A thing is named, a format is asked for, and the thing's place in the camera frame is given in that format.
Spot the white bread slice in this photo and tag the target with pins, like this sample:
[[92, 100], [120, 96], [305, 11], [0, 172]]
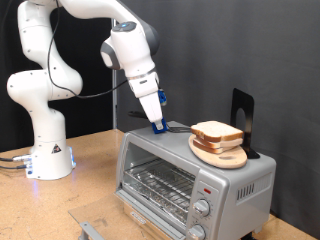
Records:
[[216, 130], [208, 149], [230, 143]]

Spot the wooden riser under oven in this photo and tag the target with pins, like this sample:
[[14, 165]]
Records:
[[156, 234]]

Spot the round wooden serving board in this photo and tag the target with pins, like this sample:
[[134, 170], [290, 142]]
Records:
[[226, 160]]

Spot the metal spatula with blue block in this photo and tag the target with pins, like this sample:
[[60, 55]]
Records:
[[176, 129]]

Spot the metal pole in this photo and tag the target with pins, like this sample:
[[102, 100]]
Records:
[[114, 110]]

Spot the silver toaster oven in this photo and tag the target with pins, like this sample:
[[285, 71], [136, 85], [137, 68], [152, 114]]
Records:
[[233, 206]]

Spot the red oven indicator light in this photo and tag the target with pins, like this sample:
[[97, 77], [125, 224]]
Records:
[[207, 191]]

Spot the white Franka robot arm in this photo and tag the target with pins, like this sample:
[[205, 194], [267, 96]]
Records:
[[43, 150]]

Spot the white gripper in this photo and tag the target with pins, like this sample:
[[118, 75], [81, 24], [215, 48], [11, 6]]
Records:
[[151, 106]]

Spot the silver oven knob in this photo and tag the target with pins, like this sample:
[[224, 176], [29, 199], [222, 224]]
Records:
[[196, 232], [201, 208]]

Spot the black metal bookend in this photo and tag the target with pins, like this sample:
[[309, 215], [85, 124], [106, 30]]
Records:
[[248, 103]]

